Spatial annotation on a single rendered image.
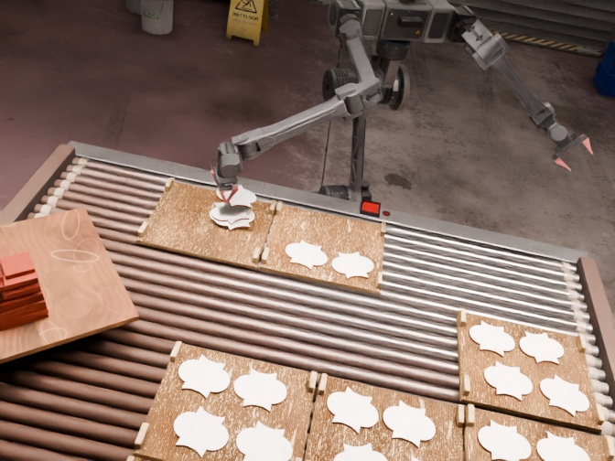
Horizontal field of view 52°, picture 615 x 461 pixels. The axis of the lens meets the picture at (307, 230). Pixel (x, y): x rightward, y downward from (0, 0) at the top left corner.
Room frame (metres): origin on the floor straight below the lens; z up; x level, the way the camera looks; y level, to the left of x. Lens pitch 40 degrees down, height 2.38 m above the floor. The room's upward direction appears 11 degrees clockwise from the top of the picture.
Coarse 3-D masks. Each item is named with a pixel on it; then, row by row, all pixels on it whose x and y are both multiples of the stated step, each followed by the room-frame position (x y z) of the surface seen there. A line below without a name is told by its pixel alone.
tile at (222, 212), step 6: (216, 204) 1.73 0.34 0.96; (222, 204) 1.73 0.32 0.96; (228, 204) 1.74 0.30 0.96; (216, 210) 1.69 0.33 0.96; (222, 210) 1.70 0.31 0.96; (228, 210) 1.70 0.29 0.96; (234, 210) 1.71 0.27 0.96; (240, 210) 1.72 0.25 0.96; (246, 210) 1.72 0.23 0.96; (216, 216) 1.66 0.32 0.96; (222, 216) 1.67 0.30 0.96; (228, 216) 1.67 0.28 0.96; (234, 216) 1.68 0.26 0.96; (240, 216) 1.69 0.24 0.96; (246, 216) 1.69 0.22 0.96
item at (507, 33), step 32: (320, 0) 6.37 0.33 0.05; (448, 0) 6.43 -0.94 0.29; (480, 0) 6.45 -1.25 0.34; (512, 0) 6.45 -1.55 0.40; (544, 0) 6.47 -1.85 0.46; (576, 0) 6.48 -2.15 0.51; (608, 0) 6.48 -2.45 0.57; (512, 32) 6.46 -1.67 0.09; (544, 32) 6.48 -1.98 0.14; (576, 32) 6.49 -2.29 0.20; (608, 32) 6.48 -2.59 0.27
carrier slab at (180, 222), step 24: (168, 192) 1.77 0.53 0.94; (192, 192) 1.80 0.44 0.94; (168, 216) 1.64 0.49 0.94; (192, 216) 1.67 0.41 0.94; (264, 216) 1.74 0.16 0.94; (144, 240) 1.50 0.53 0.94; (168, 240) 1.52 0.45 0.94; (192, 240) 1.54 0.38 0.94; (216, 240) 1.57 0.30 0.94; (240, 240) 1.59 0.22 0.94; (264, 240) 1.62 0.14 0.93; (240, 264) 1.48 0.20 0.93
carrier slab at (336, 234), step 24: (288, 216) 1.77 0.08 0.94; (312, 216) 1.80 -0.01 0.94; (336, 216) 1.83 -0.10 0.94; (288, 240) 1.64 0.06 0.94; (312, 240) 1.67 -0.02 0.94; (336, 240) 1.69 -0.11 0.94; (360, 240) 1.72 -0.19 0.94; (264, 264) 1.50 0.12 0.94; (288, 264) 1.52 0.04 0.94; (360, 288) 1.48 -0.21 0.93
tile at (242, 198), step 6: (240, 186) 1.78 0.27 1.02; (216, 192) 1.69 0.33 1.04; (228, 192) 1.72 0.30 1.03; (240, 192) 1.74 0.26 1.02; (246, 192) 1.75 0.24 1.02; (252, 192) 1.77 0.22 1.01; (234, 198) 1.69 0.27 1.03; (240, 198) 1.70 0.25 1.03; (246, 198) 1.72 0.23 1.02; (252, 198) 1.73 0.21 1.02; (234, 204) 1.66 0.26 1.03; (240, 204) 1.67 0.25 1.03; (246, 204) 1.68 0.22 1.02
